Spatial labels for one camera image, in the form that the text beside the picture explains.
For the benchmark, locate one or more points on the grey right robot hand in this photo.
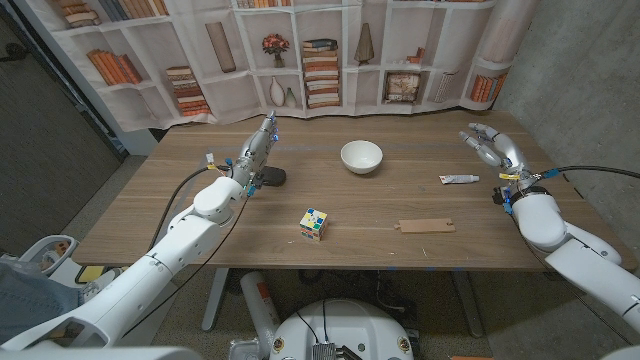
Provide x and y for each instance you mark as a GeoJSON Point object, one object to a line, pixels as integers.
{"type": "Point", "coordinates": [505, 150]}

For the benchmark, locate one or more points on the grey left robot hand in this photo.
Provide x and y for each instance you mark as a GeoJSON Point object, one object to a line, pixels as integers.
{"type": "Point", "coordinates": [255, 150]}

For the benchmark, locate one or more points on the white toothpaste tube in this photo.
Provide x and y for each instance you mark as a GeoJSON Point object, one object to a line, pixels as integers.
{"type": "Point", "coordinates": [457, 179]}

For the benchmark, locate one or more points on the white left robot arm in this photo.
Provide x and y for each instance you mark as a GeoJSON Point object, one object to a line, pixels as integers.
{"type": "Point", "coordinates": [150, 280]}

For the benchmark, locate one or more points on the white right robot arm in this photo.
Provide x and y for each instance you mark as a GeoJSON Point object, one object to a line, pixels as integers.
{"type": "Point", "coordinates": [575, 250]}

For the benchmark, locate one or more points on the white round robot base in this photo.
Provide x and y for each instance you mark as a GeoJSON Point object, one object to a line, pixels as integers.
{"type": "Point", "coordinates": [345, 325]}

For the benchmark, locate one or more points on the black glasses case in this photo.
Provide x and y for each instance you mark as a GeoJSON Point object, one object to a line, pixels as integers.
{"type": "Point", "coordinates": [274, 176]}

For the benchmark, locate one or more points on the multicoloured Rubik's cube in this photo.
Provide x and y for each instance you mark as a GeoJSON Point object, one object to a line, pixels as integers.
{"type": "Point", "coordinates": [313, 225]}

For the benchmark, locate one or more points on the white ceramic bowl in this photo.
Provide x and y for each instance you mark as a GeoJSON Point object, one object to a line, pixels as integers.
{"type": "Point", "coordinates": [361, 156]}

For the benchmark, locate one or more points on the flat wooden toy block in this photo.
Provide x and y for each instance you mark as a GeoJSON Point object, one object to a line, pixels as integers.
{"type": "Point", "coordinates": [425, 226]}

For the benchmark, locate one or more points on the printed bookshelf backdrop cloth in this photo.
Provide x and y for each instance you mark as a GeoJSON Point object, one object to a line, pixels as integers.
{"type": "Point", "coordinates": [320, 55]}

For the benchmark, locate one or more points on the grey metal table leg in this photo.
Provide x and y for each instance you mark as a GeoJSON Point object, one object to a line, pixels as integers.
{"type": "Point", "coordinates": [469, 305]}
{"type": "Point", "coordinates": [216, 300]}

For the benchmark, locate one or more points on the white roll with orange label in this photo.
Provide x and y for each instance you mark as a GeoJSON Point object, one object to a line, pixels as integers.
{"type": "Point", "coordinates": [260, 310]}

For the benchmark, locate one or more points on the silver foil tray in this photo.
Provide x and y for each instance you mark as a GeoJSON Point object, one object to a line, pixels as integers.
{"type": "Point", "coordinates": [245, 350]}

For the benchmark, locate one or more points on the yellow flat pad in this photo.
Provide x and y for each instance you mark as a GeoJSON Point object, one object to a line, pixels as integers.
{"type": "Point", "coordinates": [90, 273]}

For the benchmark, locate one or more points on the grey sneaker shoe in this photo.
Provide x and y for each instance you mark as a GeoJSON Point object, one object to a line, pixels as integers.
{"type": "Point", "coordinates": [97, 286]}

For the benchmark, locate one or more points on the grey finned electronics module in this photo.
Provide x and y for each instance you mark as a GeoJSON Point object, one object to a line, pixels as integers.
{"type": "Point", "coordinates": [324, 351]}

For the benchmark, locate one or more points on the person's leg in jeans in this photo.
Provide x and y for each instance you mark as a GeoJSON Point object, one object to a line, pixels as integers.
{"type": "Point", "coordinates": [30, 300]}

